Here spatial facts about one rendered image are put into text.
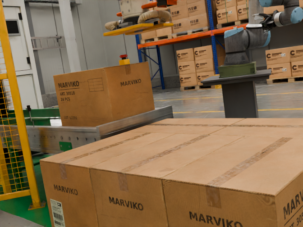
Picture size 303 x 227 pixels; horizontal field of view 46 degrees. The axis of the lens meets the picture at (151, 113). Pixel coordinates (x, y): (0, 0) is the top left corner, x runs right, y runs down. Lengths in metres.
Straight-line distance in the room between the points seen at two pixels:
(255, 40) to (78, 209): 1.86
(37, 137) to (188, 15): 8.23
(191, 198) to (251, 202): 0.21
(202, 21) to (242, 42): 7.46
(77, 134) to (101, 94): 0.30
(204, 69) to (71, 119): 7.97
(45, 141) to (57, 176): 0.97
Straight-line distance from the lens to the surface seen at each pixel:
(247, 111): 2.80
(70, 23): 5.61
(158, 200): 1.28
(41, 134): 2.70
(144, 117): 2.40
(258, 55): 11.03
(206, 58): 10.29
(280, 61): 9.44
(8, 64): 2.72
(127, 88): 2.36
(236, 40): 2.81
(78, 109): 2.54
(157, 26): 2.24
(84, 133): 2.27
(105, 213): 1.53
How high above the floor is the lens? 0.93
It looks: 8 degrees down
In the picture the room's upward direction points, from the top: 8 degrees counter-clockwise
